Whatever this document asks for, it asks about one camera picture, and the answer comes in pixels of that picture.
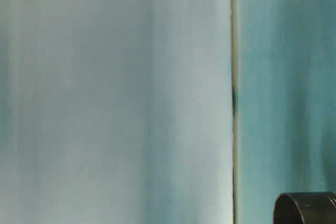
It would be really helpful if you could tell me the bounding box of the black ring cup holder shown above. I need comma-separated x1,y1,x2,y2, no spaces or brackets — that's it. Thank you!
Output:
272,191,335,224

